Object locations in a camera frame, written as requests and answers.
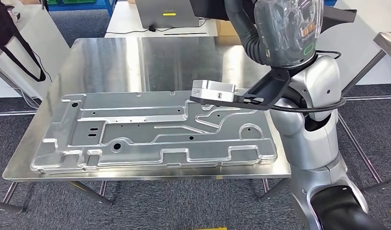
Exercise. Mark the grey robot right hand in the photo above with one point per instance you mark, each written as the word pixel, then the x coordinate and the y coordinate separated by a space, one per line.
pixel 287 31

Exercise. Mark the black plastic frame part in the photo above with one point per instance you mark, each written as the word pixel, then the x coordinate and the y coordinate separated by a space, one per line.
pixel 208 9

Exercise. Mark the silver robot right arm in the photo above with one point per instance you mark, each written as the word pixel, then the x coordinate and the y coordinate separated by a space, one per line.
pixel 315 143

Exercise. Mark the stainless steel workbench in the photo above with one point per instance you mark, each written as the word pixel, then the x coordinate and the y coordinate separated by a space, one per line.
pixel 119 63

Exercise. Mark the brown cardboard box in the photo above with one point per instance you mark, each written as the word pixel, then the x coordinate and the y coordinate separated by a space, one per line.
pixel 227 28

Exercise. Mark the white table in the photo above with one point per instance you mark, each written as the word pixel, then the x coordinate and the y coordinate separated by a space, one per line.
pixel 372 16
pixel 125 19

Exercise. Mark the steel table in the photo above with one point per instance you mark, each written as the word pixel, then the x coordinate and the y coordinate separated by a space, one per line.
pixel 385 39

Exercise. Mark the grey box device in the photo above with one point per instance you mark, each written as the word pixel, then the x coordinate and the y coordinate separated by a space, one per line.
pixel 166 12

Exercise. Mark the stamped metal panel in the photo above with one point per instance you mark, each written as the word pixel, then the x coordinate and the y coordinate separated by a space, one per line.
pixel 135 152

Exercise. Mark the green plastic crate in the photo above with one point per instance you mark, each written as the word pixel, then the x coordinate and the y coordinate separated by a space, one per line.
pixel 54 1
pixel 79 1

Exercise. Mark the pale grey table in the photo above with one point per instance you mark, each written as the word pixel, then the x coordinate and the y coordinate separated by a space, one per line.
pixel 49 47

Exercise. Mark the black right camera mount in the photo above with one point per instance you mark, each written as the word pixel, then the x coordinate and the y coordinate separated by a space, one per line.
pixel 271 89

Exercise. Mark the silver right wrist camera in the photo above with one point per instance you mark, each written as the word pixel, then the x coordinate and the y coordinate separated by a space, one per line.
pixel 214 90

